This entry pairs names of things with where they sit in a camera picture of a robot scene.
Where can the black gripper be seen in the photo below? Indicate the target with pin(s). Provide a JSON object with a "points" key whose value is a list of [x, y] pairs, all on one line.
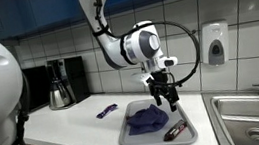
{"points": [[162, 80]]}

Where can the blue waffle cloth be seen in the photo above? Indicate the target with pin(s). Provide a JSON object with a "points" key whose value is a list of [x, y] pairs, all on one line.
{"points": [[147, 119]]}

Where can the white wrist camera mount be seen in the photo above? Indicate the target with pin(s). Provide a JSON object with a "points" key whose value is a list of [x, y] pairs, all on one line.
{"points": [[142, 78]]}

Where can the black drip coffee maker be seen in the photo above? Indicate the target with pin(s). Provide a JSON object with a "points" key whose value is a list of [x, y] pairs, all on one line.
{"points": [[75, 79]]}

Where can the purple protein bar sachet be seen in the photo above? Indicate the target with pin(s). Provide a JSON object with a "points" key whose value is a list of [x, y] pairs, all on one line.
{"points": [[107, 111]]}

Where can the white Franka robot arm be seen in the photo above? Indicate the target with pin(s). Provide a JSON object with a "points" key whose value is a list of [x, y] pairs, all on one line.
{"points": [[112, 47]]}

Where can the white wall soap dispenser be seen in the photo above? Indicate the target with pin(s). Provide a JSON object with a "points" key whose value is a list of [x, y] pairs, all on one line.
{"points": [[214, 37]]}

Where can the black microwave oven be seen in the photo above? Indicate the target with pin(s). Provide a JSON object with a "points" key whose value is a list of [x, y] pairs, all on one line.
{"points": [[37, 88]]}

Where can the grey plastic tray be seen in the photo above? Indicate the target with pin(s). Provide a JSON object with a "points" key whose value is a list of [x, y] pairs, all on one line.
{"points": [[152, 140]]}

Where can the stainless steel sink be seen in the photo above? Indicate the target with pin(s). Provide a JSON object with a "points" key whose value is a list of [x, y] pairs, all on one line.
{"points": [[252, 113]]}

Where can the dark brown bar sachet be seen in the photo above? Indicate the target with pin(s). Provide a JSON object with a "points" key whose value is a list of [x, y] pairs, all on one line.
{"points": [[175, 130]]}

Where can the stainless steel coffee carafe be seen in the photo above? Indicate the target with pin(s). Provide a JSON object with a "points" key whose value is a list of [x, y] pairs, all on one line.
{"points": [[58, 97]]}

